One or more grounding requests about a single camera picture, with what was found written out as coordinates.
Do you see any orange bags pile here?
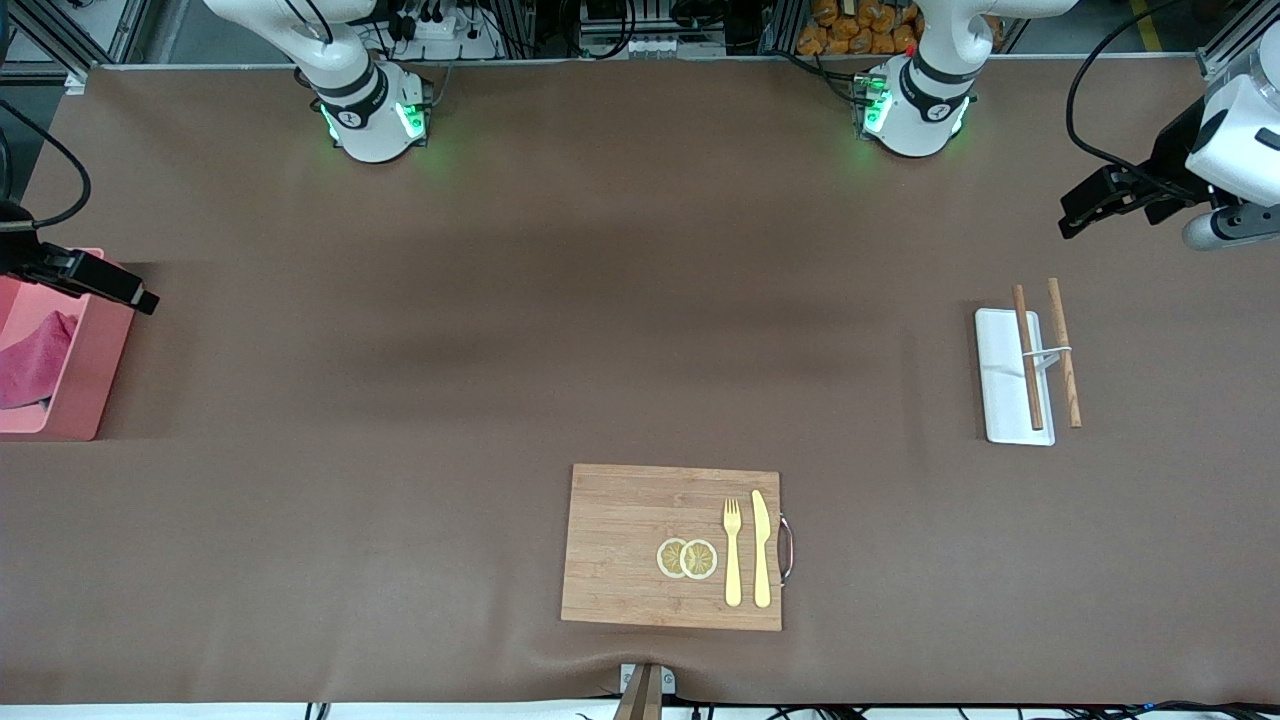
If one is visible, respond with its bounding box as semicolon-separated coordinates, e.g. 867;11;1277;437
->
796;0;923;57

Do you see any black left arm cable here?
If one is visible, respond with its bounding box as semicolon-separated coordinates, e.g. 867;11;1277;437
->
1064;0;1193;176

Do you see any white power strip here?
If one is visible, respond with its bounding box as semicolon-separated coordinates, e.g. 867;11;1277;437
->
385;0;501;63

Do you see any aluminium frame rail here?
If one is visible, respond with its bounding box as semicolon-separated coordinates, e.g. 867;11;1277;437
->
8;0;153;83
1196;15;1280;81

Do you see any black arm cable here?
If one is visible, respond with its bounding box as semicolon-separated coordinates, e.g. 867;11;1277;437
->
1064;0;1193;176
0;98;94;233

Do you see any wooden rack rod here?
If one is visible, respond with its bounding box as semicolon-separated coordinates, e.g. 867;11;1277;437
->
1047;277;1083;429
1011;284;1045;432

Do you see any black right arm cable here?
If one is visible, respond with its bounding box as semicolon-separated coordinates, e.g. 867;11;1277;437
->
0;98;94;233

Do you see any bamboo cutting board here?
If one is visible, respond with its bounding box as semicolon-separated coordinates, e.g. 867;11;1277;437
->
560;463;784;632

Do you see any pink plastic bin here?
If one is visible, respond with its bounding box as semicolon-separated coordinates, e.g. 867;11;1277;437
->
0;247;137;443

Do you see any table edge bracket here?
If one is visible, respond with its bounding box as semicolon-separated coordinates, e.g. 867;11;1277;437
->
612;662;677;720

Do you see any white rack base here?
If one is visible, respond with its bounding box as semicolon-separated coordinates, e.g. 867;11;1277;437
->
975;308;1073;447

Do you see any yellow plastic knife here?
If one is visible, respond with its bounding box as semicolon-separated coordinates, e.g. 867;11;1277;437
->
751;489;773;609

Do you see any pink microfibre cloth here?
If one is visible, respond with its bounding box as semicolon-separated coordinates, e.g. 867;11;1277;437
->
0;310;80;410

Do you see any yellow plastic fork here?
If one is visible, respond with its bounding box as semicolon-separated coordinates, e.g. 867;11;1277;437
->
722;497;744;608

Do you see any grey electrical box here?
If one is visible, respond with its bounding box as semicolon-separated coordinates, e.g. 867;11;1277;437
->
575;0;706;59

